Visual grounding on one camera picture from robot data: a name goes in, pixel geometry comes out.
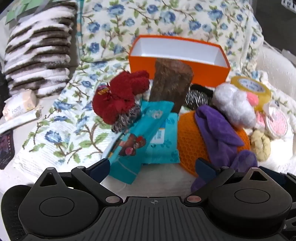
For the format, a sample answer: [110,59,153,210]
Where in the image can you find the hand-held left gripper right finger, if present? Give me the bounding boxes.
[184,158,266,205]

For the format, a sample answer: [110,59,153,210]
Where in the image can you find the teal wipes pack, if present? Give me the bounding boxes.
[142,112,181,164]

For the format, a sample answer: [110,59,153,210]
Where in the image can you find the green patterned cloth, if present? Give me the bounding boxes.
[6,0,44,24]

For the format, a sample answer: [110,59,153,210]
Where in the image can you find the white tissue pack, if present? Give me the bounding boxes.
[2,89,37,121]

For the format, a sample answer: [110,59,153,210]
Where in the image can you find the dark printed card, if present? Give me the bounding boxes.
[0,130,15,169]

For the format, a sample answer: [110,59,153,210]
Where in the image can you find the red fuzzy sock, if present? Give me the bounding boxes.
[92,71,151,126]

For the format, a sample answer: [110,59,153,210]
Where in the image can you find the cream scrunchie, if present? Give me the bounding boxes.
[250,129,271,162]

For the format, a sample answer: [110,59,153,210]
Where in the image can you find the purple fleece glove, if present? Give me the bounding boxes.
[191,104,258,193]

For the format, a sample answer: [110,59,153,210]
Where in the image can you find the orange cardboard box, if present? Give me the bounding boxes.
[128,35,231,87]

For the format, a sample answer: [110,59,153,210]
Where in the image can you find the teal snack packet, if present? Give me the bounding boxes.
[102,101,175,184]

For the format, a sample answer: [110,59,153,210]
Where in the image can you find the brown white striped fuzzy blanket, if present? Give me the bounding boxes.
[3,2,79,98]

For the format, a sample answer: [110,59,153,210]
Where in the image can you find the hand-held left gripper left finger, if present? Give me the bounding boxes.
[34,159,121,205]

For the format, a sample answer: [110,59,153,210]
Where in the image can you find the orange honeycomb silicone mat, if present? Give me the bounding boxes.
[177,110,251,174]

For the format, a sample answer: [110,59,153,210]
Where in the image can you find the leopard print scrunchie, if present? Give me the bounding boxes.
[111,103,142,133]

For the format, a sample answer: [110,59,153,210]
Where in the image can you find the white plastic wrapper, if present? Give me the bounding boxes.
[0,105,43,135]

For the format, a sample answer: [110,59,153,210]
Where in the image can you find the steel wool scrubber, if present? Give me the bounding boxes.
[184,89,208,109]

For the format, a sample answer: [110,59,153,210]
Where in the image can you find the yellow packing tape roll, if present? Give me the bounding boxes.
[230,75,272,112]

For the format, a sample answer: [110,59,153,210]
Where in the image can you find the brown wood block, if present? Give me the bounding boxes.
[149,58,193,114]

